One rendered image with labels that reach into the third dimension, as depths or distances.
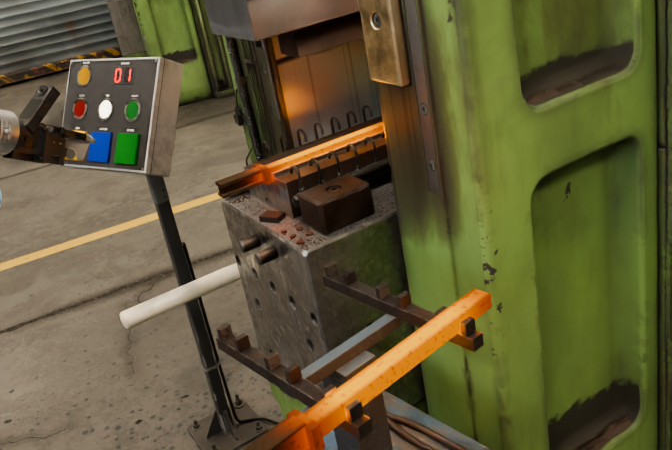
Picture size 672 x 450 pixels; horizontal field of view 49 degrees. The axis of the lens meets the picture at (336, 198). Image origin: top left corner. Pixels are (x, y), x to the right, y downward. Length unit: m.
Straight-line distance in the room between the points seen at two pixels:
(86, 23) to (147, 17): 3.16
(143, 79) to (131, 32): 4.71
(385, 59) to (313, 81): 0.52
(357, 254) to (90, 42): 8.18
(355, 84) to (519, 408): 0.84
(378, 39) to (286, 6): 0.23
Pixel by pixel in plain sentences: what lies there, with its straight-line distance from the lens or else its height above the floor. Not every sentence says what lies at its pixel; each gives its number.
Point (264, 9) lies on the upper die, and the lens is 1.37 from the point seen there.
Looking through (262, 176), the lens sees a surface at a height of 1.00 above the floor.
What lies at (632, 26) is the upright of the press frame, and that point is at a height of 1.19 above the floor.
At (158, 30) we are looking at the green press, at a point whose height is 0.64.
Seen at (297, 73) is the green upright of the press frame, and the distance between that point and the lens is 1.71.
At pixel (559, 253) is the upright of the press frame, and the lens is 1.44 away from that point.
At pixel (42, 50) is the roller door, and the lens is 9.39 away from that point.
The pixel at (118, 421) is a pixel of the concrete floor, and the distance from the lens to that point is 2.67.
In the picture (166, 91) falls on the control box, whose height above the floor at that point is 1.12.
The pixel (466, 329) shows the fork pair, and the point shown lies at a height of 0.94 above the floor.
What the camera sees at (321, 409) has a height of 0.95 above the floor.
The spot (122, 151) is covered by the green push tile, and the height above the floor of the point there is 1.00.
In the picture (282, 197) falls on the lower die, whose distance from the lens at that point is 1.48.
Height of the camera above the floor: 1.51
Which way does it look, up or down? 23 degrees down
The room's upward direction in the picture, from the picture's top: 11 degrees counter-clockwise
